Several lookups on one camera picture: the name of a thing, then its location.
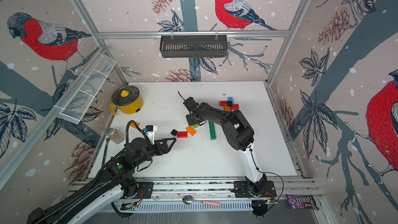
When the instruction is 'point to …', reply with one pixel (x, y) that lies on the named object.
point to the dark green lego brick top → (211, 126)
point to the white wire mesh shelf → (90, 83)
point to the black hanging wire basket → (193, 45)
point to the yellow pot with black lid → (126, 99)
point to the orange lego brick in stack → (190, 130)
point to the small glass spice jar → (115, 136)
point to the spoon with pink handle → (188, 199)
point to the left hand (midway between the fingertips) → (173, 138)
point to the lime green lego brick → (195, 126)
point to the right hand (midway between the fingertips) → (193, 118)
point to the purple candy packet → (297, 201)
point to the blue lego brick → (230, 99)
